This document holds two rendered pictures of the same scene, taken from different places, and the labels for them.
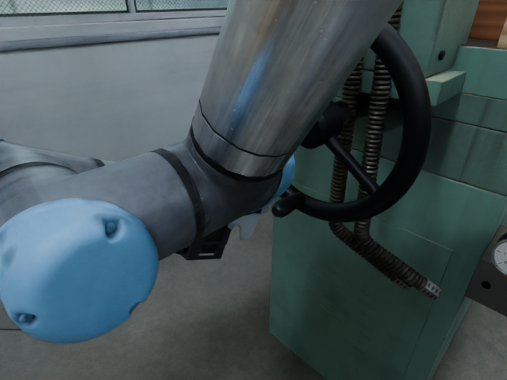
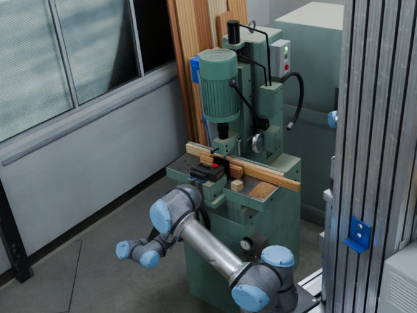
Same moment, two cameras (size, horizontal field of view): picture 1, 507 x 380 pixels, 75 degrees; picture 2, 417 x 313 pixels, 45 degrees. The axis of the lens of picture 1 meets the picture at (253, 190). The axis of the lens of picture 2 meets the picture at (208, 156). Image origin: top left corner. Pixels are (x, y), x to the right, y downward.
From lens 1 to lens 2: 2.03 m
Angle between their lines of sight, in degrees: 4
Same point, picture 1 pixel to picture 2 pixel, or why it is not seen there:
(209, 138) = (164, 238)
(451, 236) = (237, 238)
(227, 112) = (166, 236)
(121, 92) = (75, 159)
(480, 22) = (233, 173)
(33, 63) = (30, 159)
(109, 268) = (155, 258)
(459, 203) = (236, 228)
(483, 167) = (237, 218)
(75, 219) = (151, 253)
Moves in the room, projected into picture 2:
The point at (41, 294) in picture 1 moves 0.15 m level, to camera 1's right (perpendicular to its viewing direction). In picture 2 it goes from (149, 261) to (185, 256)
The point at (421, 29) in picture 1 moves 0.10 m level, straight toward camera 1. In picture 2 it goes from (207, 192) to (200, 205)
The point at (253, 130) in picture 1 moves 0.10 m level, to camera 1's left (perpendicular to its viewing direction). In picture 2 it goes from (170, 238) to (146, 241)
